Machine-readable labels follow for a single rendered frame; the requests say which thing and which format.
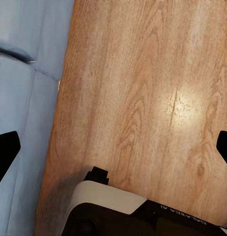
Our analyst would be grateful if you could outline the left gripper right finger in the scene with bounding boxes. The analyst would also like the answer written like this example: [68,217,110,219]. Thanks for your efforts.
[217,131,227,163]

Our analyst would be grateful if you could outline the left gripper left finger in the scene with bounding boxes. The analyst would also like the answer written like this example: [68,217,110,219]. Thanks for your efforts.
[0,131,21,182]

